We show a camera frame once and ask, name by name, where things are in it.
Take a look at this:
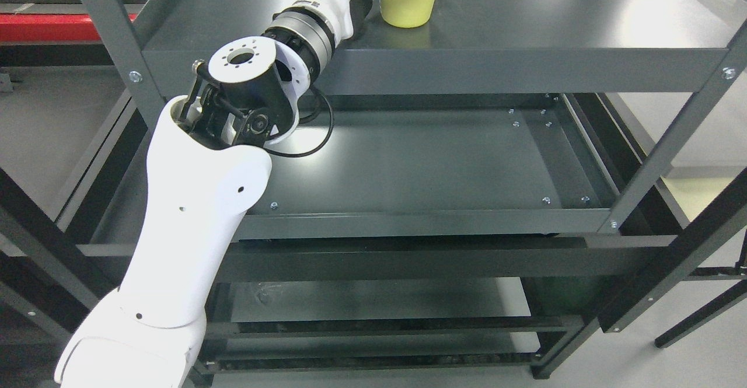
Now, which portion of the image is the yellow plastic cup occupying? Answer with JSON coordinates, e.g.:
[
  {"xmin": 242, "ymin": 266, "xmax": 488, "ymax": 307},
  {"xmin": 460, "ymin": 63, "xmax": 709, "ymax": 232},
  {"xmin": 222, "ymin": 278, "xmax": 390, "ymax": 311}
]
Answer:
[{"xmin": 381, "ymin": 0, "xmax": 435, "ymax": 29}]

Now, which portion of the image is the dark grey metal shelf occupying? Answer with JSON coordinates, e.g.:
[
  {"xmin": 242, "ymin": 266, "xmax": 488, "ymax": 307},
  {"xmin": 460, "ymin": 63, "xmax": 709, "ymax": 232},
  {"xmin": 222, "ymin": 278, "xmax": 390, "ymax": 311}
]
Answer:
[{"xmin": 2, "ymin": 0, "xmax": 745, "ymax": 387}]

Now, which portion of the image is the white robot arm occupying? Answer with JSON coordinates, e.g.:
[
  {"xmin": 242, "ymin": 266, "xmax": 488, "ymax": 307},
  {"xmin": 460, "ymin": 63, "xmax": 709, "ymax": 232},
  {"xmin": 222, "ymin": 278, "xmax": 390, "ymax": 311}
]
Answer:
[{"xmin": 54, "ymin": 0, "xmax": 354, "ymax": 387}]

